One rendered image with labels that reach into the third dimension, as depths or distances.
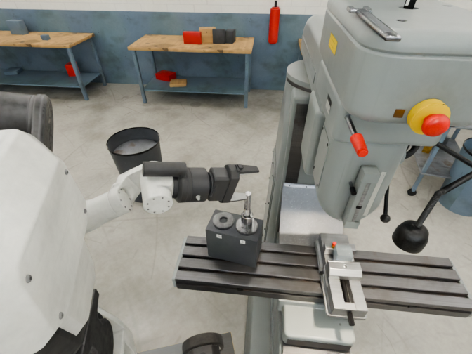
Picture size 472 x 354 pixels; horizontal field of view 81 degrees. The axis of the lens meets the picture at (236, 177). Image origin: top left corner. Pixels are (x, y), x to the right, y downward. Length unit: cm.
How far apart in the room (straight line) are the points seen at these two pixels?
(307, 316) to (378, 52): 105
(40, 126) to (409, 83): 59
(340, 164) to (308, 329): 74
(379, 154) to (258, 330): 141
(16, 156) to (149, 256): 215
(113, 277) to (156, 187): 190
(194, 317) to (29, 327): 186
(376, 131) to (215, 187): 40
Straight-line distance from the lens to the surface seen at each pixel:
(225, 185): 69
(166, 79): 507
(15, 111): 54
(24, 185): 38
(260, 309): 197
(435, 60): 56
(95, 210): 70
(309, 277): 127
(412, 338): 241
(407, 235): 78
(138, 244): 261
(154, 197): 62
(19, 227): 35
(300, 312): 132
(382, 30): 48
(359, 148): 55
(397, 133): 72
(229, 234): 112
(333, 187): 84
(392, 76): 54
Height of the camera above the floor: 199
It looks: 40 degrees down
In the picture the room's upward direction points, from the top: straight up
